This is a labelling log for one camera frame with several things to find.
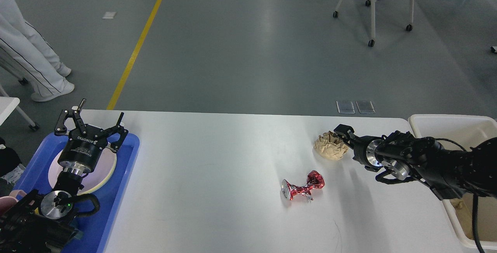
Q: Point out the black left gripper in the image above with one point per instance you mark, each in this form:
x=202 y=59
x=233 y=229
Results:
x=81 y=152

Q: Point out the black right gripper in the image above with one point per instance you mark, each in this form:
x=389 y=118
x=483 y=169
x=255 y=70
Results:
x=363 y=147

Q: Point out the brown paper back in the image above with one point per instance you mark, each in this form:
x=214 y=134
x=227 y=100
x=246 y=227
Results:
x=330 y=147

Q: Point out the brown paper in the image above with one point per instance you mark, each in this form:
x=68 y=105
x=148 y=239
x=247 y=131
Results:
x=330 y=147
x=464 y=216

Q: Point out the pink plate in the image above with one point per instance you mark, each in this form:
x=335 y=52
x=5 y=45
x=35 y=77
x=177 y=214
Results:
x=55 y=168

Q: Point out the pink ribbed mug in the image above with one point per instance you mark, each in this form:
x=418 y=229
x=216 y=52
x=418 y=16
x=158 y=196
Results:
x=9 y=201

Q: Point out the brown paper front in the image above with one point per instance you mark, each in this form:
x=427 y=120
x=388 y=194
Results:
x=464 y=216

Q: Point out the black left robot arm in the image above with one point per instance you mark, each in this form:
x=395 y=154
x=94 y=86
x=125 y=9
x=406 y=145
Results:
x=43 y=223

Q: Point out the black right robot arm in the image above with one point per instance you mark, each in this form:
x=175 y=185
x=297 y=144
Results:
x=449 y=174

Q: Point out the yellow plate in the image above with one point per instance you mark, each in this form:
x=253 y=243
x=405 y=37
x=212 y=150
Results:
x=101 y=175

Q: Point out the crushed red can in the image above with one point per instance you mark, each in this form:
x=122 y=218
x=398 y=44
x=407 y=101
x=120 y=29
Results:
x=314 y=181

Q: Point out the white side table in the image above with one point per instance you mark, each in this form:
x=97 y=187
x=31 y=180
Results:
x=8 y=105

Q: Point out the blue plastic tray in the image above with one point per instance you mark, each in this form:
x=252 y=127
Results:
x=96 y=229

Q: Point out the person in white tracksuit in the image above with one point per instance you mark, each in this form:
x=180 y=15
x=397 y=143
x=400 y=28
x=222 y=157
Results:
x=35 y=57

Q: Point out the white plastic bin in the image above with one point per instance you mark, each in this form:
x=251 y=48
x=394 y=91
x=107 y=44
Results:
x=468 y=131

